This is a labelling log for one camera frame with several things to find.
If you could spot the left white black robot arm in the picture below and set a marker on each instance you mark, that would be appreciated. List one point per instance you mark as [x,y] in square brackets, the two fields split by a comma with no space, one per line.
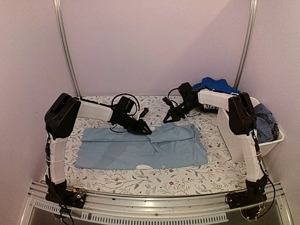
[60,120]

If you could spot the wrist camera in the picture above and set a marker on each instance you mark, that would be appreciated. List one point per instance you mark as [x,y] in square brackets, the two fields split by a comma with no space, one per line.
[141,113]
[168,102]

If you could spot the left aluminium frame post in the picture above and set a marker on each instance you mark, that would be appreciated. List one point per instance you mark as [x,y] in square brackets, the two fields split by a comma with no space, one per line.
[65,48]

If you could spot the aluminium frame post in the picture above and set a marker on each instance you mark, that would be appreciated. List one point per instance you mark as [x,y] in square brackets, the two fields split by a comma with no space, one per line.
[65,48]
[247,42]

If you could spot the right aluminium frame post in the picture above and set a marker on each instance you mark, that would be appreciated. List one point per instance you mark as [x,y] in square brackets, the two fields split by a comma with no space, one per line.
[247,42]

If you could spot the dark blue checkered garment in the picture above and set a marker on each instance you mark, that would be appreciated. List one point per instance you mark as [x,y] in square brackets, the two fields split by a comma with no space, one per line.
[266,125]

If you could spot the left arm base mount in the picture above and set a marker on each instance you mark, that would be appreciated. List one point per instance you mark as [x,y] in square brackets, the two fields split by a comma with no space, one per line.
[58,193]

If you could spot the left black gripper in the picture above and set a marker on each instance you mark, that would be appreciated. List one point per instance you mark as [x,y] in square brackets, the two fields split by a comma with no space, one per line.
[140,127]

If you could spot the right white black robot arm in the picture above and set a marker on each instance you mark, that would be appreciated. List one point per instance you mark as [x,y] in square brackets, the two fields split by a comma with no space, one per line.
[242,122]

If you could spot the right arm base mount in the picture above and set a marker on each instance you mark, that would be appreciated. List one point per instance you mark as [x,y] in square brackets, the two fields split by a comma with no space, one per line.
[253,194]

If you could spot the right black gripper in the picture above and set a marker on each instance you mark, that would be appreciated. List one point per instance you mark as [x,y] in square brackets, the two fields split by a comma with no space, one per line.
[176,116]

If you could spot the dark green printed garment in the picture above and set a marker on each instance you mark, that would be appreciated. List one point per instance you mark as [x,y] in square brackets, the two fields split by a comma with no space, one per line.
[208,109]

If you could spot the white plastic laundry basket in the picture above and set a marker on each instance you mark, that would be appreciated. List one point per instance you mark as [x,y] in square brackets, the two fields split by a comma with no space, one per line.
[232,141]

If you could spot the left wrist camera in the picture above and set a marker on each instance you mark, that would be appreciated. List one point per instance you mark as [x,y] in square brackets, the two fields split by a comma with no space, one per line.
[141,113]

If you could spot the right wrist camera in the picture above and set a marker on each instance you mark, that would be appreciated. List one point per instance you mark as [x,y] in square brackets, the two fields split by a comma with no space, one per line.
[168,102]

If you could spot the blue pleated skirt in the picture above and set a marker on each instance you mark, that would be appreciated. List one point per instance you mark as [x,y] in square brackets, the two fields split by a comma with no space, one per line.
[220,85]

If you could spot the light blue shirt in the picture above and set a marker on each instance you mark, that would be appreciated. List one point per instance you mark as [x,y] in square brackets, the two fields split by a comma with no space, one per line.
[169,146]

